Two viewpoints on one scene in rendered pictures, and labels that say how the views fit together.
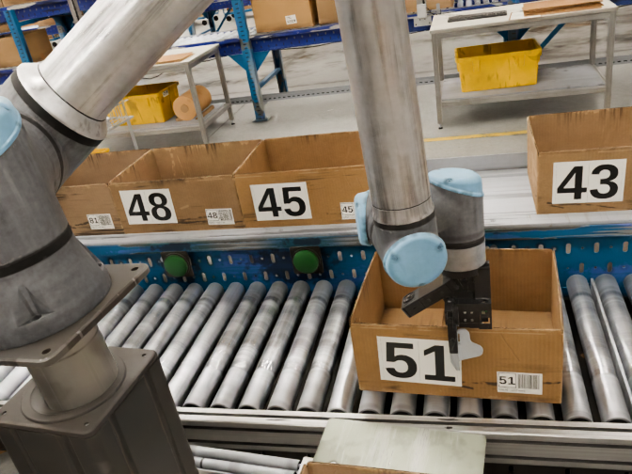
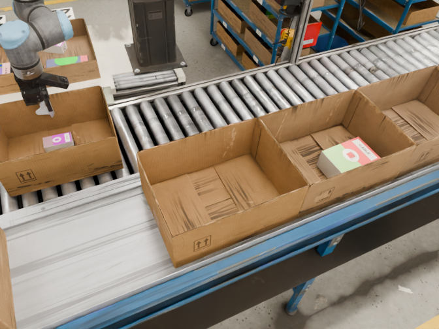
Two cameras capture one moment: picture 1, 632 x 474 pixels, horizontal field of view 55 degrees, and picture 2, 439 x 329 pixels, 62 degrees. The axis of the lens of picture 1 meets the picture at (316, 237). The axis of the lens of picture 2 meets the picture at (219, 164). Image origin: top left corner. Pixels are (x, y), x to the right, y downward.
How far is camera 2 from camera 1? 2.15 m
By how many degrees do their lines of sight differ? 93
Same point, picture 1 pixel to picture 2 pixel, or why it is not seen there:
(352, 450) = not seen: hidden behind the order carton
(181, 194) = (298, 114)
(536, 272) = (8, 173)
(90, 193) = (368, 89)
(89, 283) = not seen: outside the picture
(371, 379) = (100, 113)
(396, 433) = not seen: hidden behind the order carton
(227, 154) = (343, 179)
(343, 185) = (166, 155)
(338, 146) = (229, 223)
